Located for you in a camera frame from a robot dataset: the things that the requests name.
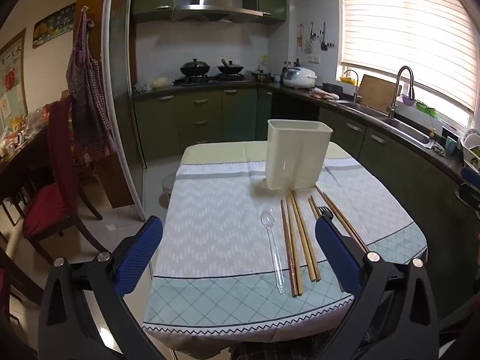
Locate framed wall picture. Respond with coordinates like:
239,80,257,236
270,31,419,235
0,29,28,130

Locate green lower cabinets under sink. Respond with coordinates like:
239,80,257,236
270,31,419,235
318,106,480,310

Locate black built-in appliance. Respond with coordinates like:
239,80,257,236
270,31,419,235
271,93,320,142

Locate white dish rack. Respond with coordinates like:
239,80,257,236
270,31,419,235
460,129,480,166

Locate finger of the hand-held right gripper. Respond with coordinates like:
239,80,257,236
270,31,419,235
461,166,480,185
455,183,480,212

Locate wooden cutting board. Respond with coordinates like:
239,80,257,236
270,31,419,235
359,74,398,113

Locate black wok with lid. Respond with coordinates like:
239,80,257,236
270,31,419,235
216,59,245,75
180,58,211,77

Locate green lower cabinets under stove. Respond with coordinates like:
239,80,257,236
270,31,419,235
131,86,273,163

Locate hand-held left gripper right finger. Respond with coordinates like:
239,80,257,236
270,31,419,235
307,215,440,360

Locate cluttered dark wooden table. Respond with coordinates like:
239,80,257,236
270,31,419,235
0,104,51,205

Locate white window blind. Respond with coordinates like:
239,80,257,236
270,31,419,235
339,0,480,125

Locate green plastic basket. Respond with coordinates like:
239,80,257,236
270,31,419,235
415,100,439,118

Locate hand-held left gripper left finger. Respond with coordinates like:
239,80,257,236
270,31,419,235
37,215,175,360

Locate patterned white teal tablecloth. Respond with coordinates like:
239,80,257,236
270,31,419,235
142,140,428,344

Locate red checkered apron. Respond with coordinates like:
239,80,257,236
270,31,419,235
66,7,118,159

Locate gas stove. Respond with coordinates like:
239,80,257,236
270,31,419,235
173,73,245,85

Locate white sliding door frame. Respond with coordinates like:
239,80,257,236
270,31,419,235
103,0,148,223

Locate cream plastic utensil holder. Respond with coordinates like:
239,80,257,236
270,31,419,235
265,119,334,191

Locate wooden chair with red cushion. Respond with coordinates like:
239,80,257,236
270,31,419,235
22,90,110,268

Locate steel kitchen sink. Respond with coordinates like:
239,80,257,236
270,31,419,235
337,99,433,148

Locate steel kitchen faucet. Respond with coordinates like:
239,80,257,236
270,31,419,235
387,65,415,120

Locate white rice cooker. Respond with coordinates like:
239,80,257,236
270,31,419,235
282,66,318,90

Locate steel range hood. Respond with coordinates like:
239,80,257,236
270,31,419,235
170,0,265,23

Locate clear plastic spoon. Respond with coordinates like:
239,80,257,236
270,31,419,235
261,207,285,295

